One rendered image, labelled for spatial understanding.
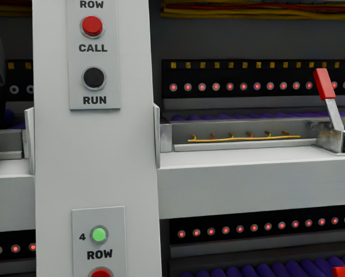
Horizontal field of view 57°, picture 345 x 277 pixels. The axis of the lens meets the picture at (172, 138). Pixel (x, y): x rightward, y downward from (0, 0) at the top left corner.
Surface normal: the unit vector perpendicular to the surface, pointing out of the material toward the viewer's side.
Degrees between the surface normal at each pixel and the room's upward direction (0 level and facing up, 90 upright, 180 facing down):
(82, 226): 90
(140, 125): 90
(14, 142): 108
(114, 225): 90
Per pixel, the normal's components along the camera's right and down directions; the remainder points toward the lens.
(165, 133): 0.16, 0.21
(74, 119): 0.15, -0.10
